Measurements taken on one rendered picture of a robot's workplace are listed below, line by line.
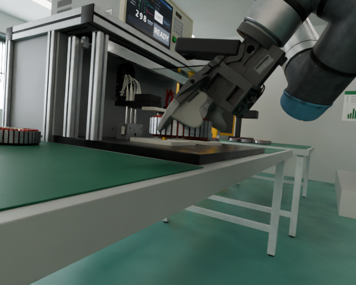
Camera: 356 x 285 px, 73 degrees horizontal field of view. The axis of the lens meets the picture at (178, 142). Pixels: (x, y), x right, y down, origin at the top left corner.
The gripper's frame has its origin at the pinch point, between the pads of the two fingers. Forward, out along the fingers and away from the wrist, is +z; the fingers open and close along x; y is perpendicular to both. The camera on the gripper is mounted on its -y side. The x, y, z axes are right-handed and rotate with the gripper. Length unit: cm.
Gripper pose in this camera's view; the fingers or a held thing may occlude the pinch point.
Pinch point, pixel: (177, 129)
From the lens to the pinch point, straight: 44.3
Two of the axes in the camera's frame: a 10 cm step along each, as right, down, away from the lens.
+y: 6.5, 6.6, -3.8
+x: 5.1, 0.0, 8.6
